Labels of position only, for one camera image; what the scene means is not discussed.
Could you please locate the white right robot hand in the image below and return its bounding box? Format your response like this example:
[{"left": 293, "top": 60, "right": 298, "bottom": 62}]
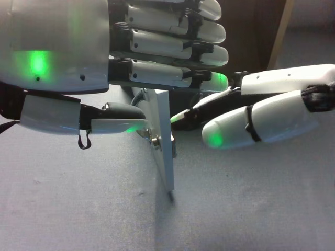
[{"left": 170, "top": 63, "right": 335, "bottom": 151}]

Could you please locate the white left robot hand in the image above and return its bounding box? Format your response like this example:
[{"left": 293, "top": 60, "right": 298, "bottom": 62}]
[{"left": 0, "top": 0, "right": 229, "bottom": 137}]

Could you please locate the white cabinet door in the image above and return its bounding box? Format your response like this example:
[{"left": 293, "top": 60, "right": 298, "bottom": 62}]
[{"left": 142, "top": 88, "right": 175, "bottom": 193}]

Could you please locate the metal door lock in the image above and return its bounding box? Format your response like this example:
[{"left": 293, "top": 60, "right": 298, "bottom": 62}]
[{"left": 150, "top": 133, "right": 177, "bottom": 159}]

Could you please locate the grey table cloth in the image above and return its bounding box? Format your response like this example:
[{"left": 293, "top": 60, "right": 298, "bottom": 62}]
[{"left": 0, "top": 26, "right": 335, "bottom": 251}]

